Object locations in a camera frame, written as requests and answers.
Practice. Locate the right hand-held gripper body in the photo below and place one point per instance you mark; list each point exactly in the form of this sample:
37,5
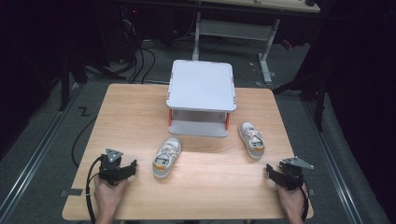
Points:
292,177

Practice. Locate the black zigzag tape mark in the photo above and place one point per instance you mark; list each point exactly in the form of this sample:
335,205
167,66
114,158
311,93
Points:
84,111

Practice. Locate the person's right hand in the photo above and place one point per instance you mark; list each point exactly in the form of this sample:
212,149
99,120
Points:
291,200

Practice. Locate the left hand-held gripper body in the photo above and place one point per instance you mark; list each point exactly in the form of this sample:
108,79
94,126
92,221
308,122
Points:
109,171

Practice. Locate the small red object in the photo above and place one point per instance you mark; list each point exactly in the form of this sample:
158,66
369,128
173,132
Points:
286,44

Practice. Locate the person's left hand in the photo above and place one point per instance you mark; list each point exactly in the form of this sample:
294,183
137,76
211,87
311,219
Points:
108,197

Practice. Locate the grey floor tape piece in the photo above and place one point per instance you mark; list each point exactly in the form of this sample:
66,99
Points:
71,192
311,192

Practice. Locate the metal floor rail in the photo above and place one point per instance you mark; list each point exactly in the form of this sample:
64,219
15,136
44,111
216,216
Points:
333,165
34,149

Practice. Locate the desk with white metal legs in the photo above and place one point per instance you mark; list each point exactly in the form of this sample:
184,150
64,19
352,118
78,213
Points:
236,29

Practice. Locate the white two-tier shoe rack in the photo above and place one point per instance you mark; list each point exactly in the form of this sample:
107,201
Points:
200,84

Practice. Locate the black metal stand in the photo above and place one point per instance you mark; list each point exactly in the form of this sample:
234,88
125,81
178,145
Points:
64,84
320,102

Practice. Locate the white and tan sneaker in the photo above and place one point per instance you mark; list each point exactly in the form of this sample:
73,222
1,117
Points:
252,141
166,155

